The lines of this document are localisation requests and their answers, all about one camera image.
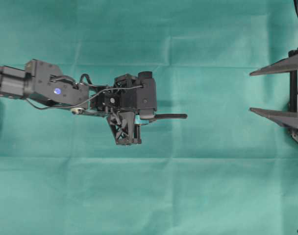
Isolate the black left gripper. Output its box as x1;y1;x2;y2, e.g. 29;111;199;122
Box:
91;73;143;146

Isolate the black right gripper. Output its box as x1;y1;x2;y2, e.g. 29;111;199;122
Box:
249;49;298;137

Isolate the black velcro strip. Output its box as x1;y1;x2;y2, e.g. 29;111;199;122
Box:
154;114;188;120

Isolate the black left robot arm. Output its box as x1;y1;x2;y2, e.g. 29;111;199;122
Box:
0;59;147;145

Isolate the green table cloth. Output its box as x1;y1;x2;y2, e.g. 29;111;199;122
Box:
0;0;298;235

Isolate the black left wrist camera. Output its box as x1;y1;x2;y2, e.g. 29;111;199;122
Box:
136;71;157;120

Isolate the black left camera cable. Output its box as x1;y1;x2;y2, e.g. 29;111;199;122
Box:
26;84;144;110

